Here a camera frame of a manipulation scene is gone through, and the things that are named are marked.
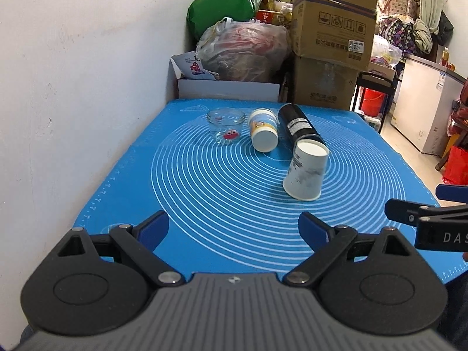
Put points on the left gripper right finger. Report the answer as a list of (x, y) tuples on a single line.
[(328, 245)]

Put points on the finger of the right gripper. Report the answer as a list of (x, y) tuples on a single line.
[(453, 193), (411, 213)]

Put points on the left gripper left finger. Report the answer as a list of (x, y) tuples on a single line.
[(135, 248)]

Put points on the white paper cup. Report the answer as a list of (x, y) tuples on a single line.
[(306, 172)]

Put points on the red bag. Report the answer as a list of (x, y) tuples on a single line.
[(456, 169)]

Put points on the white chest freezer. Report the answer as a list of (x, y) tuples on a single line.
[(424, 104)]

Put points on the blue silicone baking mat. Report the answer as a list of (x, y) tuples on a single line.
[(228, 210)]

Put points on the red bucket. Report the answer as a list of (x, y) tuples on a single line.
[(372, 102)]

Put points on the black cylindrical bottle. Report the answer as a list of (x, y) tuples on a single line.
[(296, 125)]

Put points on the black metal stool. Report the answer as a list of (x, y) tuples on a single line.
[(384, 90)]

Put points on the clear glass jar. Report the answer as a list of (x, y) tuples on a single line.
[(225, 124)]

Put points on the lower cardboard box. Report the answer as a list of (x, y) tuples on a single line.
[(323, 84)]

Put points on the cardboard box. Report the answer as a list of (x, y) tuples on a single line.
[(323, 84), (335, 31)]

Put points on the floral patterned bag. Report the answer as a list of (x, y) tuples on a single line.
[(399, 34)]

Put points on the white open box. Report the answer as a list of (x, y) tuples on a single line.
[(196, 82)]

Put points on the clear plastic bag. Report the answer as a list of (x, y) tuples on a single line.
[(243, 51)]

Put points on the upper cardboard box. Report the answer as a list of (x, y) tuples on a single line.
[(335, 31)]

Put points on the green bag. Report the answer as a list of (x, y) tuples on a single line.
[(202, 14)]

